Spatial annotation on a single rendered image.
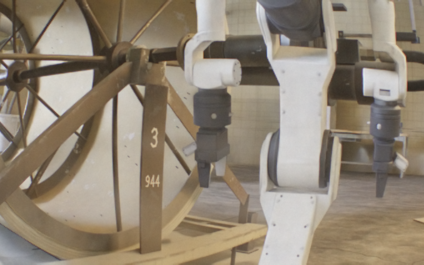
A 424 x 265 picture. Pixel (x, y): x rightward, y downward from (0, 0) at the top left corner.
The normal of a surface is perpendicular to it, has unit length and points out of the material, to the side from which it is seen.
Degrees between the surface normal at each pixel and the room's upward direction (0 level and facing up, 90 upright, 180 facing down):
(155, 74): 90
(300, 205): 60
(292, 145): 86
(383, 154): 101
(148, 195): 90
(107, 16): 126
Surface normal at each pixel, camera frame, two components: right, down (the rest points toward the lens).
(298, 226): -0.29, -0.52
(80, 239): 0.83, 0.05
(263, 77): -0.56, -0.04
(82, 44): -0.53, 0.38
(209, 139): -0.37, 0.17
